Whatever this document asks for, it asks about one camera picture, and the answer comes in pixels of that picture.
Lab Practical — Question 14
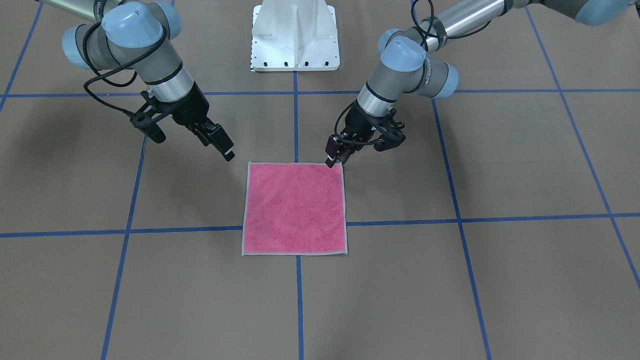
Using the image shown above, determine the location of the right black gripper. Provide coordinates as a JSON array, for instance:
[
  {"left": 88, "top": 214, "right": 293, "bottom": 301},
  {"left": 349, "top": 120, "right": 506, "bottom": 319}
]
[{"left": 170, "top": 82, "right": 235, "bottom": 162}]

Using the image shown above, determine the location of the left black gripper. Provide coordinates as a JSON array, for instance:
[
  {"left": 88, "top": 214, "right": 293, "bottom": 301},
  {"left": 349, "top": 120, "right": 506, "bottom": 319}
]
[{"left": 325, "top": 100, "right": 386, "bottom": 168}]

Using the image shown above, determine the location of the pink and grey towel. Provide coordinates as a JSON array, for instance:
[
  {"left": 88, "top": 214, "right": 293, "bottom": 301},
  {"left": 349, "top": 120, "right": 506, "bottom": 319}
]
[{"left": 241, "top": 162, "right": 349, "bottom": 256}]

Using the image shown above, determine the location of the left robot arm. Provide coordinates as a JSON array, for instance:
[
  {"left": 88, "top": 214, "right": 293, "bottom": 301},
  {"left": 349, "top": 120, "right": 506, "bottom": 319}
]
[{"left": 325, "top": 0, "right": 531, "bottom": 167}]

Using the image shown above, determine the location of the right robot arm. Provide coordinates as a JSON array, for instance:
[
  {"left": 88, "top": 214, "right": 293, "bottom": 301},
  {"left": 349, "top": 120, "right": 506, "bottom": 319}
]
[{"left": 46, "top": 0, "right": 234, "bottom": 161}]

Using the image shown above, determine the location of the brown paper table cover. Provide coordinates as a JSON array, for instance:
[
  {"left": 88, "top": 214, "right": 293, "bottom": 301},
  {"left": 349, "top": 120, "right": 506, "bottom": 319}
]
[{"left": 1, "top": 0, "right": 639, "bottom": 360}]

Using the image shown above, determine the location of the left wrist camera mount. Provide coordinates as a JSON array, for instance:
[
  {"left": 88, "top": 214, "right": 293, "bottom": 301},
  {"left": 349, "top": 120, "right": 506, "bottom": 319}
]
[{"left": 373, "top": 107, "right": 406, "bottom": 152}]

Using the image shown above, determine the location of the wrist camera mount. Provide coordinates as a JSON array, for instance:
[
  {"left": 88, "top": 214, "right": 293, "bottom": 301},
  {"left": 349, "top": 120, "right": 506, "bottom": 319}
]
[
  {"left": 129, "top": 90, "right": 174, "bottom": 144},
  {"left": 373, "top": 107, "right": 406, "bottom": 152}
]

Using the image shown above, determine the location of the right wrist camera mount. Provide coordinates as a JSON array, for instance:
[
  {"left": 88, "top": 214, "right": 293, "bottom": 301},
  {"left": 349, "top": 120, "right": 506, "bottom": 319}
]
[{"left": 129, "top": 90, "right": 174, "bottom": 144}]

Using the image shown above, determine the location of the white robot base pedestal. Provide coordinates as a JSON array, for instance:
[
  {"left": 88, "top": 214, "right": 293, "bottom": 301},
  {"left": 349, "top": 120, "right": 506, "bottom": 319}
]
[{"left": 250, "top": 0, "right": 341, "bottom": 72}]

